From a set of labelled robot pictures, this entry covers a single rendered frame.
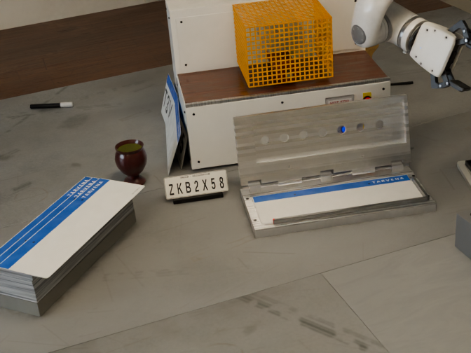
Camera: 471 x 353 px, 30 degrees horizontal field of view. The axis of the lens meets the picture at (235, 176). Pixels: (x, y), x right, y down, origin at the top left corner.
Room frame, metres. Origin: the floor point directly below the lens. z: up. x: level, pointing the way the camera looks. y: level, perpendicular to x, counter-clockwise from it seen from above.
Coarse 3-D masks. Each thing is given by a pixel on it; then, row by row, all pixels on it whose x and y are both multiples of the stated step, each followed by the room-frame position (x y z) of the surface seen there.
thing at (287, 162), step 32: (256, 128) 1.96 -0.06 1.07; (288, 128) 1.97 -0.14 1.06; (320, 128) 1.98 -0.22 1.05; (352, 128) 1.98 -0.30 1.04; (384, 128) 1.99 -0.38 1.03; (256, 160) 1.93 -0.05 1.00; (288, 160) 1.94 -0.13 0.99; (320, 160) 1.95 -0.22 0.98; (352, 160) 1.95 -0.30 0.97; (384, 160) 1.96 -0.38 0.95
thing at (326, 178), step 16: (320, 176) 1.94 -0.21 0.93; (336, 176) 1.96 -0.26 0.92; (352, 176) 1.95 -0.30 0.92; (368, 176) 1.94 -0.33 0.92; (384, 176) 1.94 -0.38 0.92; (240, 192) 1.93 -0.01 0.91; (256, 192) 1.92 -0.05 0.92; (272, 192) 1.90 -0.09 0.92; (384, 208) 1.78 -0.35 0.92; (400, 208) 1.78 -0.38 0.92; (416, 208) 1.78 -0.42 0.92; (432, 208) 1.79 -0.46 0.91; (256, 224) 1.76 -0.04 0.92; (272, 224) 1.75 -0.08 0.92; (288, 224) 1.75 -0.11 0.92; (304, 224) 1.75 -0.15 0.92; (320, 224) 1.75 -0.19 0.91; (336, 224) 1.76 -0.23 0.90
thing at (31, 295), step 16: (48, 208) 1.77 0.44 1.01; (128, 208) 1.83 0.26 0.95; (32, 224) 1.70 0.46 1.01; (112, 224) 1.77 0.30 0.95; (128, 224) 1.82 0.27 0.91; (16, 240) 1.64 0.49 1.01; (96, 240) 1.71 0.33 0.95; (112, 240) 1.76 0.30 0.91; (80, 256) 1.65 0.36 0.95; (96, 256) 1.69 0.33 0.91; (0, 272) 1.54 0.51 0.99; (16, 272) 1.52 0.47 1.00; (64, 272) 1.59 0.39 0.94; (80, 272) 1.64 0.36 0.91; (0, 288) 1.54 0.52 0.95; (16, 288) 1.52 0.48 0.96; (32, 288) 1.50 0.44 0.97; (48, 288) 1.54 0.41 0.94; (64, 288) 1.58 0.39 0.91; (0, 304) 1.54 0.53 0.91; (16, 304) 1.52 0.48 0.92; (32, 304) 1.50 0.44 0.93; (48, 304) 1.53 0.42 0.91
